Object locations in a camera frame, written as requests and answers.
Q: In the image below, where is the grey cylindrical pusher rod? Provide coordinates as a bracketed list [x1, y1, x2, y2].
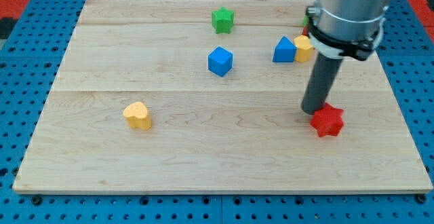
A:
[301, 53, 343, 115]

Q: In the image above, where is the yellow hexagon block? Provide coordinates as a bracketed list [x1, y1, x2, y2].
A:
[294, 35, 314, 62]

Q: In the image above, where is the green star block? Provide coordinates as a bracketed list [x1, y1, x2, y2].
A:
[212, 7, 234, 34]

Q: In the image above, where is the blue cube block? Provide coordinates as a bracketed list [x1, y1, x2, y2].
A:
[208, 46, 233, 77]

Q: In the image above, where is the blue triangle block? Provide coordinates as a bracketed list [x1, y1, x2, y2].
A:
[273, 37, 297, 62]

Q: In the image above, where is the red block behind arm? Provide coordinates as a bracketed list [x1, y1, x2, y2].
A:
[302, 26, 309, 37]

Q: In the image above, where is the red star block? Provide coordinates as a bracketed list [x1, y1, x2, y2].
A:
[310, 103, 344, 137]

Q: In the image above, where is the light wooden board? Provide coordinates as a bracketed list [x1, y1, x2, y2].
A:
[13, 0, 433, 195]

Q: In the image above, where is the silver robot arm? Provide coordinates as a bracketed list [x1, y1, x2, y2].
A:
[301, 0, 391, 115]

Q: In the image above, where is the green block behind arm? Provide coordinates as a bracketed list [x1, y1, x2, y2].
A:
[302, 16, 309, 27]

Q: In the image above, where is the yellow heart block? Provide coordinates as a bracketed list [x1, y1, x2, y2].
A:
[123, 102, 152, 130]

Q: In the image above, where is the black and white clamp ring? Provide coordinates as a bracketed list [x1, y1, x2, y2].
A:
[306, 5, 385, 61]

